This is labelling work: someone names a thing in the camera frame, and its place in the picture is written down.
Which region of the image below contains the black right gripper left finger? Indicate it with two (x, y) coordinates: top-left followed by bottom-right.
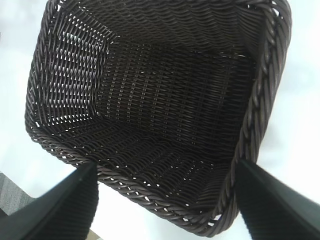
(0, 161), (100, 240)

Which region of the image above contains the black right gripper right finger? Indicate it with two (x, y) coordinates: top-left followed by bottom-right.
(234, 159), (320, 240)

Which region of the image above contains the dark brown wicker basket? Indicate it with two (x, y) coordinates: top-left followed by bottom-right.
(24, 0), (293, 238)

